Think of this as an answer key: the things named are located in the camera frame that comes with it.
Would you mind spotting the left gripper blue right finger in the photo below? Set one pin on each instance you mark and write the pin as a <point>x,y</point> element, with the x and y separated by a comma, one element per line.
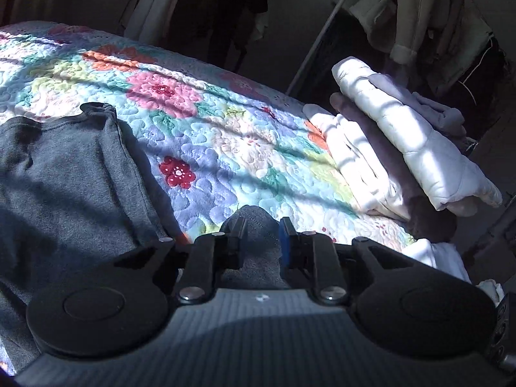
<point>288,238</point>

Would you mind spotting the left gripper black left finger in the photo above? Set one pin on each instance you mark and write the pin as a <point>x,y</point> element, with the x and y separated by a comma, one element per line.
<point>235,235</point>

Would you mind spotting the dark grey henley shirt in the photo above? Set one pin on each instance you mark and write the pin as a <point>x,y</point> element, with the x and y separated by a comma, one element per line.
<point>81,208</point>

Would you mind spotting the dark clothes on rack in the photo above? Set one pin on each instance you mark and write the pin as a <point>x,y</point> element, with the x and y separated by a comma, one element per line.
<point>207,29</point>

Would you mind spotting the floral quilted bedspread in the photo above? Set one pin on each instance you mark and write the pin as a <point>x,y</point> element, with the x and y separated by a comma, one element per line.
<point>215,141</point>

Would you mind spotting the crumpled white clothing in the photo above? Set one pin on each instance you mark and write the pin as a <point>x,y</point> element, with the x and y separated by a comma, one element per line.
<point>446,258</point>

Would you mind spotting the folded white garment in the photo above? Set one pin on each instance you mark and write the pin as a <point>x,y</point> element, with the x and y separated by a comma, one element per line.
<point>374,191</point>

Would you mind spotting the folded dark purple garment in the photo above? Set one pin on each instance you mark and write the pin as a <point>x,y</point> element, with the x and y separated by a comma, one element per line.
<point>424,221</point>

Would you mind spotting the folded lavender garment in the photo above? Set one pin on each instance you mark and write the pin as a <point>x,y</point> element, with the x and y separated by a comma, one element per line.
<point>447,120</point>

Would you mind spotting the white garment on rack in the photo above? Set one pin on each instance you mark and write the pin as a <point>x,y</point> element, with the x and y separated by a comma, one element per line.
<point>147,21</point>

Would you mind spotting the white standing pole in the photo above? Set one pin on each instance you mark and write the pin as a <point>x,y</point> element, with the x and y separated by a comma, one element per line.
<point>297,81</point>

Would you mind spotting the hanging cream jacket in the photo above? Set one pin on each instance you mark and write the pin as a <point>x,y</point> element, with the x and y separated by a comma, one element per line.
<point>435,43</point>

